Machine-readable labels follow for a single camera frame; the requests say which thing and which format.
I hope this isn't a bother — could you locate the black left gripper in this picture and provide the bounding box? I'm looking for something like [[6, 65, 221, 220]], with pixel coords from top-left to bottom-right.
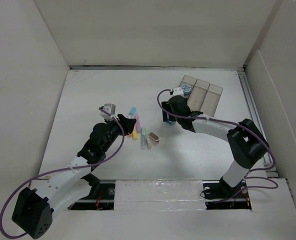
[[101, 114, 135, 152]]

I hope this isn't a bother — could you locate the blue tape roll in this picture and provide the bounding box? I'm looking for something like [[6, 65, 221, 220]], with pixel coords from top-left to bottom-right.
[[166, 119, 177, 125], [180, 83, 194, 98]]

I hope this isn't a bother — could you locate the pink highlighter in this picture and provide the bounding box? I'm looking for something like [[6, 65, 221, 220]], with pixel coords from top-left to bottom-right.
[[134, 113, 142, 133]]

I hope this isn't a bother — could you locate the blue highlighter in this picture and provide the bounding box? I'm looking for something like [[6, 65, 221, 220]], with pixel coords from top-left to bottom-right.
[[127, 107, 137, 119]]

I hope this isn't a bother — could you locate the yellow highlighter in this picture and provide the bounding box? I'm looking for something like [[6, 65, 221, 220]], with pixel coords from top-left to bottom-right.
[[131, 129, 138, 141]]

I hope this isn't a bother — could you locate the green highlighter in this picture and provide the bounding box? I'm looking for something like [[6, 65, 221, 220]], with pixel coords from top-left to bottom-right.
[[140, 127, 147, 150]]

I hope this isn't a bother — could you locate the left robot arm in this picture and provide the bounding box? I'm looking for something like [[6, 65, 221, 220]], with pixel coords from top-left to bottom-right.
[[11, 114, 136, 240]]

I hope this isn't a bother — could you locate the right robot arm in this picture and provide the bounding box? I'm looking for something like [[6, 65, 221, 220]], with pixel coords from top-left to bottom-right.
[[158, 95, 269, 201]]

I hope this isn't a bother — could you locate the clear three-compartment organizer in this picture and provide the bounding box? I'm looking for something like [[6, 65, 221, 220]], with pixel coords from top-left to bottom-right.
[[179, 75, 223, 117]]

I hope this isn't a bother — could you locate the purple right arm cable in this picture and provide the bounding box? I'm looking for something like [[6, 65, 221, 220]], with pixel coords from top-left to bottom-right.
[[156, 88, 279, 204]]

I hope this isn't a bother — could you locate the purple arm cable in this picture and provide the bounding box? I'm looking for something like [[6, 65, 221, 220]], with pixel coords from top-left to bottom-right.
[[0, 106, 126, 238], [156, 88, 279, 204]]

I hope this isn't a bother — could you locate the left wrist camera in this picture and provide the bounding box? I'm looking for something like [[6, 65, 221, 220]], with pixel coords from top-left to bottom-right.
[[99, 103, 116, 121]]

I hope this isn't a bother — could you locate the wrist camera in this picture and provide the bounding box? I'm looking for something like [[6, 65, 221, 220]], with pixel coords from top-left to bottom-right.
[[99, 103, 116, 121], [170, 87, 184, 97]]

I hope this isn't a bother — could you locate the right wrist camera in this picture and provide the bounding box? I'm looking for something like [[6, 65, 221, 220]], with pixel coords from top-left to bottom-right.
[[170, 87, 184, 97]]

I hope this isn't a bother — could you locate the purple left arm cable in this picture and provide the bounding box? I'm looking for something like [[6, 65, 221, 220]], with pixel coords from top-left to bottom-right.
[[0, 106, 126, 238]]

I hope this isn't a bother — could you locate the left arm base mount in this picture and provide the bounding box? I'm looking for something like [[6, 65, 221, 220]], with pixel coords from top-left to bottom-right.
[[68, 173, 116, 211]]

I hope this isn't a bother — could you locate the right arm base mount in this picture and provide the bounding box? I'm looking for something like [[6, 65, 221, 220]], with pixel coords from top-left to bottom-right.
[[199, 176, 252, 210]]

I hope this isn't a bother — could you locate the aluminium rail right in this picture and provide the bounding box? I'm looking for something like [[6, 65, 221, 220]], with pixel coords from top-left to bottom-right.
[[237, 70, 279, 178]]

